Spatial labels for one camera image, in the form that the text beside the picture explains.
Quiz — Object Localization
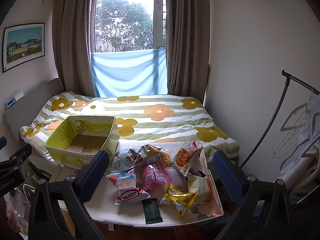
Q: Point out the cream floral tablecloth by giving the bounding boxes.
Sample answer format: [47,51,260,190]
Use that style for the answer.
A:
[58,141,225,228]

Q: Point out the left brown curtain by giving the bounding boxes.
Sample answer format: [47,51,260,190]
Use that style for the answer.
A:
[52,0,95,96]

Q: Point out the floral striped quilt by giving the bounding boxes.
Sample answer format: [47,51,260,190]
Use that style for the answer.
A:
[18,92,240,161]

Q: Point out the orange sticks snack bag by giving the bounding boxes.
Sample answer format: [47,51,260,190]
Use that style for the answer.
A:
[172,141,203,177]

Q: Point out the yellow snack packet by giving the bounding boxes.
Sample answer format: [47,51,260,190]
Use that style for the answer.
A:
[159,184,199,218]

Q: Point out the packaged waffle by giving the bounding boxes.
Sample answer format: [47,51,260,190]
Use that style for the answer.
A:
[159,150,171,167]

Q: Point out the pink striped snack bag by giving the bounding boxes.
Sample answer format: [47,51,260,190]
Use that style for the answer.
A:
[142,159,172,192]

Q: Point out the silver chips bag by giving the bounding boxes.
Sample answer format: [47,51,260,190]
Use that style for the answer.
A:
[130,144,161,165]

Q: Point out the black clothes rack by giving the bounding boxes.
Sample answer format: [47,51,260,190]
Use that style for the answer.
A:
[240,70,319,168]

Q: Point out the hanging clothes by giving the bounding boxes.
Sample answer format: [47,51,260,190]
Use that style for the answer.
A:
[280,104,319,197]

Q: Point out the right brown curtain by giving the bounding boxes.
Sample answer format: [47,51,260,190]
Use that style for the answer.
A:
[166,0,210,101]

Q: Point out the framed town picture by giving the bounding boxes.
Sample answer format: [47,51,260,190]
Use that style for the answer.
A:
[2,23,46,73]

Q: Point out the light blue cloth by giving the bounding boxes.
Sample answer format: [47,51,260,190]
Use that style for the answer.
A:
[91,49,168,98]

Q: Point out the wire clothes hangers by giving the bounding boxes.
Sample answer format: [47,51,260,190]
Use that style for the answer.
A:
[272,87,316,173]

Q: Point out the shrimp chips bag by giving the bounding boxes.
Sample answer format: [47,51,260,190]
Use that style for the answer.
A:
[106,168,151,205]

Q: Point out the green cardboard box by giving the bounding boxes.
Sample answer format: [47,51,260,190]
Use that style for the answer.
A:
[44,115,120,170]

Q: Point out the grey headboard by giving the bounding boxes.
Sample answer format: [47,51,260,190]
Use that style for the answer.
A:
[4,78,65,144]

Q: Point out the window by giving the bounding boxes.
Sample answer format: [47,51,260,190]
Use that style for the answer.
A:
[91,0,167,53]

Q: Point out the cream snack bag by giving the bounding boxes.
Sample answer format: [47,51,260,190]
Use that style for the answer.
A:
[187,174,209,204]

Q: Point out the brown curtain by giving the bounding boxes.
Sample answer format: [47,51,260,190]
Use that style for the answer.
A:
[166,0,210,101]
[52,0,95,96]

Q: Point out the lint roller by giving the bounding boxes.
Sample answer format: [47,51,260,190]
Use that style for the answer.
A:
[5,91,24,109]

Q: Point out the dark green snack bar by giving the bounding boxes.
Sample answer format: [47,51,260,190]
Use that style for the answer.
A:
[142,198,163,225]

